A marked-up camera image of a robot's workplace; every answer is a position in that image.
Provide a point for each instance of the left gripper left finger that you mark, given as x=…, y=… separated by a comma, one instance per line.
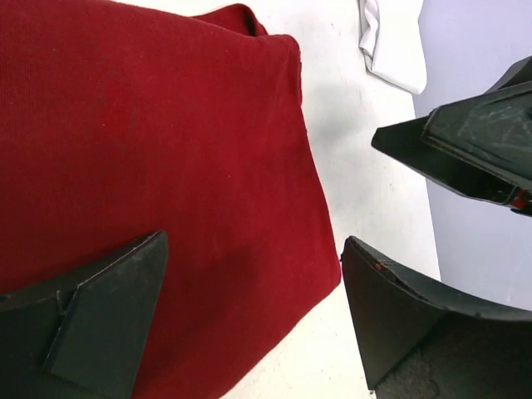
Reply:
x=82, y=334

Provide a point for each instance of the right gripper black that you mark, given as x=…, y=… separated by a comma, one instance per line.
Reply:
x=478, y=148

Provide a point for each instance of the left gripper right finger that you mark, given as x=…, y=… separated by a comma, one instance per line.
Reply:
x=420, y=338

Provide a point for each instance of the red t-shirt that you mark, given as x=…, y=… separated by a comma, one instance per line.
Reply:
x=119, y=120

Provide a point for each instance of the folded white t-shirt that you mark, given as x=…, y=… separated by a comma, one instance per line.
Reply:
x=391, y=43

